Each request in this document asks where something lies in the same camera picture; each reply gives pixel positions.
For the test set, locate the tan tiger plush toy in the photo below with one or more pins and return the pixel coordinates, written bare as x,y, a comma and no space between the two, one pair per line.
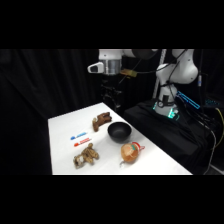
86,156

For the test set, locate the dark brown plush toy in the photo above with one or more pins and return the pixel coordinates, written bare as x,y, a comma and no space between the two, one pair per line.
101,120

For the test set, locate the red marker pen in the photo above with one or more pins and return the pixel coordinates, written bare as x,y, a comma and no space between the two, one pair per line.
82,141

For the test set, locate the black cloth-covered robot stand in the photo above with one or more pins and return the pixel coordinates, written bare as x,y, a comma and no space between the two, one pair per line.
160,133

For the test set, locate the yellow wrist mount piece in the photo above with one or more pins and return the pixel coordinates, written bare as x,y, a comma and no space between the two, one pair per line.
129,73

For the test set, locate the black bowl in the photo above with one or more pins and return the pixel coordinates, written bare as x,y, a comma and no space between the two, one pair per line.
119,132

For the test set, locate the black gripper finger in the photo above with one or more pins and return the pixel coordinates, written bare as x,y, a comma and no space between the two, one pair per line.
117,104
106,103

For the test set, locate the orange plush with red hat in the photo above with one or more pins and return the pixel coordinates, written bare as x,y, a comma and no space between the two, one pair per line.
130,152

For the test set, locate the blue-lit control box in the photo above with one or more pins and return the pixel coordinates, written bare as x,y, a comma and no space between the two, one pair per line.
188,100

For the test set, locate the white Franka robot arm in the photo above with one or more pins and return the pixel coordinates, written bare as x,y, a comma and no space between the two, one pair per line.
181,68

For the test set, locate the white grey wrist camera box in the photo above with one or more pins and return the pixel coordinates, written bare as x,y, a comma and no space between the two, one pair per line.
95,67

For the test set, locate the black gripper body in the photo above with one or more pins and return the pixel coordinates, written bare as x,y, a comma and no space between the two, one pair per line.
111,87

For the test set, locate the black curtain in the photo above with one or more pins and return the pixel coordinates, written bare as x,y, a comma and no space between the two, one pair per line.
43,86

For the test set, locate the blue marker pen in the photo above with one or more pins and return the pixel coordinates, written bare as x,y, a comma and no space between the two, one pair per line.
78,135

